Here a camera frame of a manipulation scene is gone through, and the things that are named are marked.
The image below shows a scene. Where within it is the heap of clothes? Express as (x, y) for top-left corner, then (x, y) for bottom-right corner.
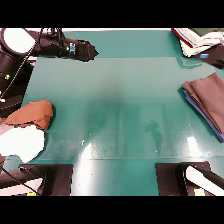
(171, 27), (224, 59)

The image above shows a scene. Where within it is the orange garment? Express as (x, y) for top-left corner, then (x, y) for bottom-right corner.
(3, 99), (55, 131)

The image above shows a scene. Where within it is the purple folded garment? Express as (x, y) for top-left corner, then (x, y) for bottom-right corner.
(183, 89), (224, 144)

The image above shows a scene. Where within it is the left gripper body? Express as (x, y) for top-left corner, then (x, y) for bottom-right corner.
(76, 39), (100, 63)

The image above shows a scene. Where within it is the brown polo shirt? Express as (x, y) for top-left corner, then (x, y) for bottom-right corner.
(190, 71), (224, 134)

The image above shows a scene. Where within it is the white garment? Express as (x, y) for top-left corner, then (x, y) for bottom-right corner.
(0, 124), (46, 164)

